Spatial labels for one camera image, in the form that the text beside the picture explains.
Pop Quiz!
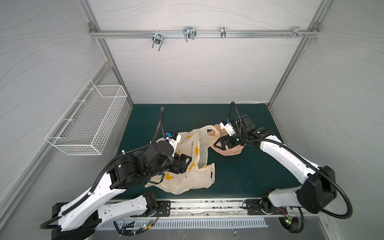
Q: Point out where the aluminium crossbar rail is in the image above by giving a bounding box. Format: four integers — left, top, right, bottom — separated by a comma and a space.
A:
90, 29, 321, 39

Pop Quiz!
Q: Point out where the green table mat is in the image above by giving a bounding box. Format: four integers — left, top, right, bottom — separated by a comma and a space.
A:
116, 104, 300, 200

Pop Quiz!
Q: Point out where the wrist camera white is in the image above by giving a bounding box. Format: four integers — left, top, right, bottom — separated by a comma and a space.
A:
165, 131, 181, 157
219, 119, 237, 136

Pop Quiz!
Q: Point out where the metal hook clamp middle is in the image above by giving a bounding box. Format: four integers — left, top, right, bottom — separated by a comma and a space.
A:
183, 27, 197, 42

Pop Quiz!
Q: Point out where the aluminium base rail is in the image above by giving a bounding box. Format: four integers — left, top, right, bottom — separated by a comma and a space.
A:
83, 196, 330, 221

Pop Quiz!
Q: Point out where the metal hook clamp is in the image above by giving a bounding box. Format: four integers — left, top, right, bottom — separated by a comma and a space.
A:
152, 33, 164, 51
183, 27, 197, 42

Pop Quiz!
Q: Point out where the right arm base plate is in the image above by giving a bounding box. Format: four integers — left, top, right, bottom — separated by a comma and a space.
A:
241, 199, 288, 216

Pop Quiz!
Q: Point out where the pink wavy fruit plate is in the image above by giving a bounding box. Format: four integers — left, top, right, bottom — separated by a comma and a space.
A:
211, 124, 244, 156

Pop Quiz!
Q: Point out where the metal hook clamp left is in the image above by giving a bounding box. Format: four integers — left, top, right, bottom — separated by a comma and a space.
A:
152, 33, 164, 51

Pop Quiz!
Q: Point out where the metal ring clamp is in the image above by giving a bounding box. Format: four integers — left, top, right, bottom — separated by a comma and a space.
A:
221, 27, 227, 39

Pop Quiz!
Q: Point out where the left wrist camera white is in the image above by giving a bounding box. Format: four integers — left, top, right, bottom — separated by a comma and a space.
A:
165, 131, 181, 157

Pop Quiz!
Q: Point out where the cream banana print plastic bag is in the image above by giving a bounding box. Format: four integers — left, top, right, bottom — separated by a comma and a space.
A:
145, 125, 220, 195

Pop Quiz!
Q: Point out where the white wire basket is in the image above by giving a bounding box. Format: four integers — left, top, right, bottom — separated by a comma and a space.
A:
45, 80, 127, 156

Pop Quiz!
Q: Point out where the right base cable coil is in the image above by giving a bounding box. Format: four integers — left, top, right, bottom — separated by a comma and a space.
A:
278, 206, 305, 234

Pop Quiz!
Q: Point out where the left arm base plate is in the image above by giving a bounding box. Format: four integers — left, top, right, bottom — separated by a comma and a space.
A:
132, 201, 171, 218

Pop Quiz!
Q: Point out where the perforated cable duct white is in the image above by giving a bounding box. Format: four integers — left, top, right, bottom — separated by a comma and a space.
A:
97, 217, 268, 231

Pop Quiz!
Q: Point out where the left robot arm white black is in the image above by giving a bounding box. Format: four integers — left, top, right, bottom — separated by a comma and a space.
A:
40, 108, 192, 240

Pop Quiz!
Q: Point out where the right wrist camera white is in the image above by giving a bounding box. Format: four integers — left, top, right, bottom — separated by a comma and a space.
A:
219, 119, 237, 136

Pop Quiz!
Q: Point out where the left base cable bundle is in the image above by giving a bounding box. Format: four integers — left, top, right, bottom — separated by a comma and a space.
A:
113, 209, 161, 237

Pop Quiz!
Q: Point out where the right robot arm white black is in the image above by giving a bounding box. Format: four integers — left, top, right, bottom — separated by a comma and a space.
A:
213, 115, 353, 219

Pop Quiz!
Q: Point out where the metal bracket clamp right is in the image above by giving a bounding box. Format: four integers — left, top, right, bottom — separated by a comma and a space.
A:
282, 27, 309, 39

